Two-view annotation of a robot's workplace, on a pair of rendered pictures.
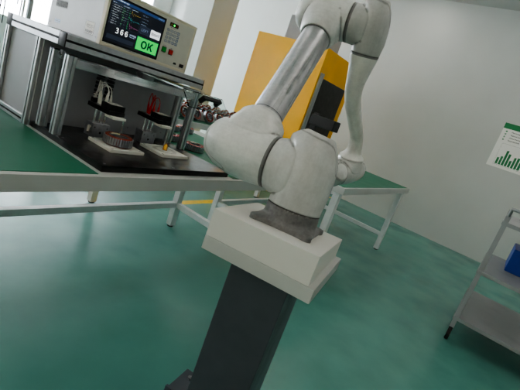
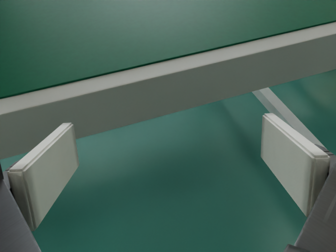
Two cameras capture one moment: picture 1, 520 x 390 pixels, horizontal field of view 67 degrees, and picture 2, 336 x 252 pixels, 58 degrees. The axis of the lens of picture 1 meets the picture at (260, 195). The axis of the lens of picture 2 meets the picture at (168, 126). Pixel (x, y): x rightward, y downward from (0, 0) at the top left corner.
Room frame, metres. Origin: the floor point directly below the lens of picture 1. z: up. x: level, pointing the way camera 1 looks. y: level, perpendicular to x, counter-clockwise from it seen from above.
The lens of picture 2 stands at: (1.70, -0.11, 0.91)
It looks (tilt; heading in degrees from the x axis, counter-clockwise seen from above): 46 degrees down; 41
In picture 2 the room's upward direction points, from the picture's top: 3 degrees counter-clockwise
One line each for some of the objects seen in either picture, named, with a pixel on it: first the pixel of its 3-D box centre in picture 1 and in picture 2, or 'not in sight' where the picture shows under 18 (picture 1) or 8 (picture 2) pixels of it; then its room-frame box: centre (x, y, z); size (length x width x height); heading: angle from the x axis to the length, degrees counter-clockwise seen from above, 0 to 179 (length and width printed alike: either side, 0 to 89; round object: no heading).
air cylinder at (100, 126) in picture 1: (97, 128); not in sight; (1.54, 0.71, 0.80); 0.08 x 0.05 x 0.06; 149
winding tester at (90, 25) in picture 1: (124, 26); not in sight; (1.74, 0.79, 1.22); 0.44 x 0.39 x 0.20; 149
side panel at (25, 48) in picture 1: (18, 73); not in sight; (1.49, 1.03, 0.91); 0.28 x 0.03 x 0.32; 59
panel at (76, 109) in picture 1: (114, 97); not in sight; (1.70, 0.74, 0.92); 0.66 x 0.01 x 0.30; 149
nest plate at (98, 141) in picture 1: (116, 145); not in sight; (1.46, 0.58, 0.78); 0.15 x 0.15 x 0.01; 59
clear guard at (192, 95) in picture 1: (185, 94); not in sight; (1.70, 0.45, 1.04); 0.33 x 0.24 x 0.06; 59
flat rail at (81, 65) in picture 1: (142, 82); not in sight; (1.62, 0.61, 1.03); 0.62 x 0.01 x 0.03; 149
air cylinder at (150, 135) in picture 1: (145, 135); not in sight; (1.74, 0.58, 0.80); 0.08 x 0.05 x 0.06; 149
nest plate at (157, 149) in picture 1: (164, 151); not in sight; (1.67, 0.46, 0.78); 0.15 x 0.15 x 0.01; 59
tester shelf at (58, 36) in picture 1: (114, 54); not in sight; (1.73, 0.79, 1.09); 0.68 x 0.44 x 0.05; 149
